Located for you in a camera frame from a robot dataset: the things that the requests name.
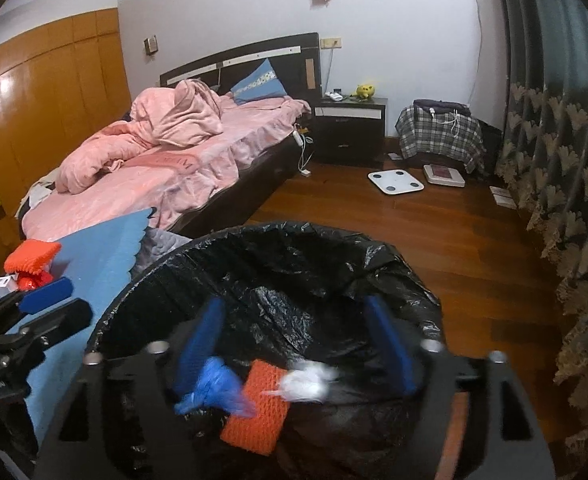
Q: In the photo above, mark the white power strip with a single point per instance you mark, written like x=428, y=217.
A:
x=297, y=138

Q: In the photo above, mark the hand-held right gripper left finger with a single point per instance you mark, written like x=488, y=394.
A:
x=201, y=340

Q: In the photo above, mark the white bathroom scale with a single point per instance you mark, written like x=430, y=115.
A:
x=396, y=180

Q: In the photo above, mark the small card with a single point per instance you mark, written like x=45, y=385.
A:
x=393, y=156

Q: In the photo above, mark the grey quilted cloth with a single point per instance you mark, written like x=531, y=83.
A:
x=161, y=247

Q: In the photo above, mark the small white box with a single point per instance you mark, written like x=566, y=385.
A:
x=3, y=284

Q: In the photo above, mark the bin with black bag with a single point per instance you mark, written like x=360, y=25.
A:
x=299, y=270

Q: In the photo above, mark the pink bed sheet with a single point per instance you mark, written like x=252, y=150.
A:
x=254, y=125

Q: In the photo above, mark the orange knitted cloth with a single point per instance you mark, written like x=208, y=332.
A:
x=31, y=255
x=259, y=410

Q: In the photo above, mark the white papers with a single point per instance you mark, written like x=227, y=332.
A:
x=503, y=196

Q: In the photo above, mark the patterned green curtain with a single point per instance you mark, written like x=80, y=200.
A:
x=549, y=110

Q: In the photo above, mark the dark wooden bed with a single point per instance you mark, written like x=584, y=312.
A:
x=274, y=50

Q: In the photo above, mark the plaid cloth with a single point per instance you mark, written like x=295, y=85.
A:
x=434, y=135

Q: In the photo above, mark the red cloth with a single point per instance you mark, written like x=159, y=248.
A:
x=33, y=281

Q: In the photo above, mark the blue pillow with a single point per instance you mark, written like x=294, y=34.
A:
x=261, y=85

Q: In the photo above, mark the blue tablecloth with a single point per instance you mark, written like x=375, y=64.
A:
x=98, y=260

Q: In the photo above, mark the white tissue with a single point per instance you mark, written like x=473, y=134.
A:
x=304, y=382

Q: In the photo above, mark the pile of clothes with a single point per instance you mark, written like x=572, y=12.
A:
x=38, y=192

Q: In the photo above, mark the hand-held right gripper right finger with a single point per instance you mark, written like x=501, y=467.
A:
x=389, y=345

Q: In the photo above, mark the wooden wall lamp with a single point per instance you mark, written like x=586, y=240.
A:
x=150, y=44

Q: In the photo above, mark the pink fleece blanket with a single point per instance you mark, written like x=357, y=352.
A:
x=173, y=115

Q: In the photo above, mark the wooden wardrobe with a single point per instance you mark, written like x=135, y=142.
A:
x=48, y=85

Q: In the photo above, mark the white device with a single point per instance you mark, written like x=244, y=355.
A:
x=333, y=95

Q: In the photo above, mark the white scale red panel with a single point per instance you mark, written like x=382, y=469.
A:
x=443, y=175

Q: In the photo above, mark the yellow plush toy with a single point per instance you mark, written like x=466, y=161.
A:
x=365, y=91

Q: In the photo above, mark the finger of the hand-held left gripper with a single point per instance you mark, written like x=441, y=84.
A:
x=48, y=292
x=63, y=317

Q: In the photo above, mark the dark nightstand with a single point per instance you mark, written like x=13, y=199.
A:
x=349, y=135

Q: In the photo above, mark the wall outlet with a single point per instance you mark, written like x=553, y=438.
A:
x=331, y=42

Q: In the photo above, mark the dark garment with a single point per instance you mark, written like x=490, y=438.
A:
x=439, y=106

